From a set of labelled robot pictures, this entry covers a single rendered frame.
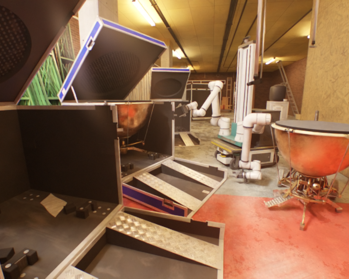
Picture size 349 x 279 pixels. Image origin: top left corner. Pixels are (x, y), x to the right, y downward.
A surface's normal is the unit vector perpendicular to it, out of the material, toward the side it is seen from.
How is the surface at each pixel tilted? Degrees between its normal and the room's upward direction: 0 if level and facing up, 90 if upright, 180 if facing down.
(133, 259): 2
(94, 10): 90
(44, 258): 0
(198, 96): 90
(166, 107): 90
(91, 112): 90
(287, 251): 0
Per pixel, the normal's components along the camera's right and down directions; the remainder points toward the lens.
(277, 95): -0.33, 0.23
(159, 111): -0.55, 0.18
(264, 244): 0.00, -0.98
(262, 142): 0.26, 0.21
